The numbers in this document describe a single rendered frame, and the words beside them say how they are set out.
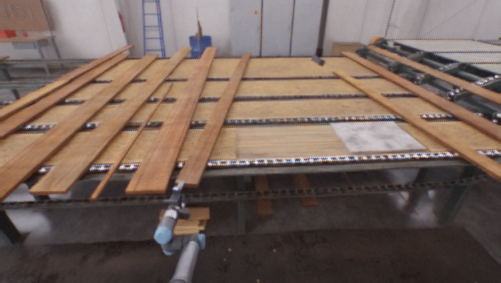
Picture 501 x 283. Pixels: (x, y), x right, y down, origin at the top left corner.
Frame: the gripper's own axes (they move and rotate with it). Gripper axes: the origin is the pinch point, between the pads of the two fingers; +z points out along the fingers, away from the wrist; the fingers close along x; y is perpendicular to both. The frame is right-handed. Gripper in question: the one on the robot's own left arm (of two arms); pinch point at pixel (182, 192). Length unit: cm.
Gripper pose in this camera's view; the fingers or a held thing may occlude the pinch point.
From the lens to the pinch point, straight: 153.5
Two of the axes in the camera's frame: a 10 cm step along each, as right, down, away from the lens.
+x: -0.1, 8.8, 4.8
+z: 0.9, -4.8, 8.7
